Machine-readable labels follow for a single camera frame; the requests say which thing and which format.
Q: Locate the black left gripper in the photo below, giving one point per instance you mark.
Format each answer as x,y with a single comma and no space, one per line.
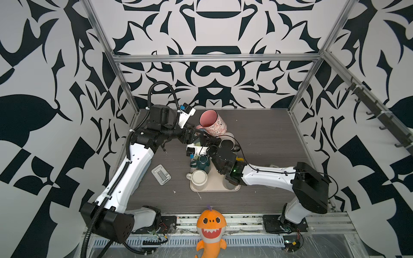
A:
189,138

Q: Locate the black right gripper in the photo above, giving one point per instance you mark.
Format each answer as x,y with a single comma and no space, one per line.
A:
211,147

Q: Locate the pink ghost pattern mug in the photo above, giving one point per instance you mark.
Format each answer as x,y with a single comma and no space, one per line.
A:
212,123

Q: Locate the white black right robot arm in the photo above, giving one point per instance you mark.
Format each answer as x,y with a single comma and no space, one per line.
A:
311,188

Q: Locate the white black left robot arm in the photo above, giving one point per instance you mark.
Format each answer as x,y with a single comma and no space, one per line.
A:
107,216

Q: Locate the black mug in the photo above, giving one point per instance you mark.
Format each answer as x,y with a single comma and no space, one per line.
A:
228,142

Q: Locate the dark green mug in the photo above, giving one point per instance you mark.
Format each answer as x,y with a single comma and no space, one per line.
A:
201,163

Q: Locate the grey mug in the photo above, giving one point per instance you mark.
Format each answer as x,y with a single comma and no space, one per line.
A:
230,184

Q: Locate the white cream mug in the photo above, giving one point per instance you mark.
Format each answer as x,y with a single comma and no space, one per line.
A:
198,180

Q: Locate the beige plastic tray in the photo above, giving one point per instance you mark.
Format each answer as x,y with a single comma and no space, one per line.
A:
215,180

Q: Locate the left grey docking plate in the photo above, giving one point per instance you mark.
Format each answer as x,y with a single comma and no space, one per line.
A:
161,174

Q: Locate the orange shark plush toy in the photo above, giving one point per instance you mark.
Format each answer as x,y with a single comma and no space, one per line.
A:
211,225

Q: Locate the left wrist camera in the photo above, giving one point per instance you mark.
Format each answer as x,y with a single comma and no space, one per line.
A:
186,111

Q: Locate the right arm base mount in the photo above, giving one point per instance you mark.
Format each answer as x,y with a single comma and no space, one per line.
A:
277,224

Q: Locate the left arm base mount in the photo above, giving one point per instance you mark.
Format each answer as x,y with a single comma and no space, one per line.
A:
164,226

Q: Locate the aluminium frame rail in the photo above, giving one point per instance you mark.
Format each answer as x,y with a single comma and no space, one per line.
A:
215,57

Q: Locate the white slotted cable duct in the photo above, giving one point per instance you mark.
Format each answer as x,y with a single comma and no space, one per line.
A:
192,240

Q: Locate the wall hook rail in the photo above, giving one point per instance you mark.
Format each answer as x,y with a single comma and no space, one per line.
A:
387,118

